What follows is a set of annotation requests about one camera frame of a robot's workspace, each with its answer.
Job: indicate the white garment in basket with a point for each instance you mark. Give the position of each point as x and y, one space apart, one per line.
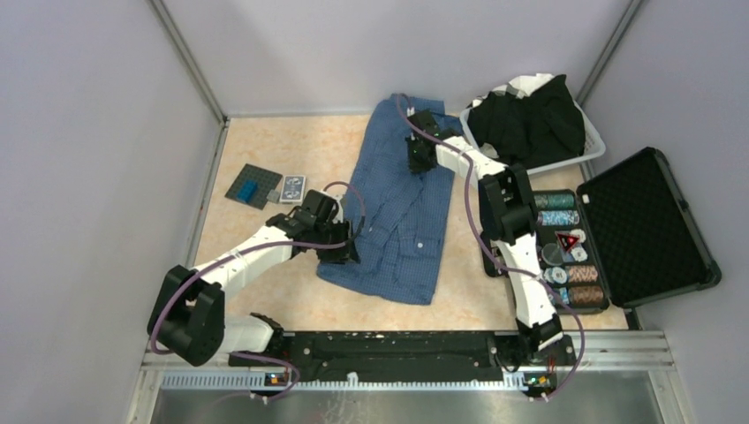
519 87

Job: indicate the black poker chip case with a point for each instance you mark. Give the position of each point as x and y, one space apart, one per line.
624 238

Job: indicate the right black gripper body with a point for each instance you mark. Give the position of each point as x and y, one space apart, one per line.
415 160

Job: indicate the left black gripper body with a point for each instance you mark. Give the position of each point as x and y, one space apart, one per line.
332 231

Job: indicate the dark grey building baseplate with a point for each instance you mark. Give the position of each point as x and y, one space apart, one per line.
266 180

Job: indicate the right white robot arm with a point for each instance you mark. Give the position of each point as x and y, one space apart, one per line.
508 217

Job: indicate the small grey toy brick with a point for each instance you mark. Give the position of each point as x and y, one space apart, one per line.
274 196

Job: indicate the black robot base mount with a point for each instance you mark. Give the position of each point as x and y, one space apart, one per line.
416 356

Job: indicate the white plastic laundry basket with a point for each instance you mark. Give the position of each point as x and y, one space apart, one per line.
588 146

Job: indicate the blue toy brick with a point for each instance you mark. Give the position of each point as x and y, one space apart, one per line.
247 191

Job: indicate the blue checkered long sleeve shirt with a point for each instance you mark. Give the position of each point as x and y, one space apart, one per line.
405 214

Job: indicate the black shirt in basket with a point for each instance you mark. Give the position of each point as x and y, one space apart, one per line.
526 126

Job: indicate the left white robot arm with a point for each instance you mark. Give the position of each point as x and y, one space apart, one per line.
189 318

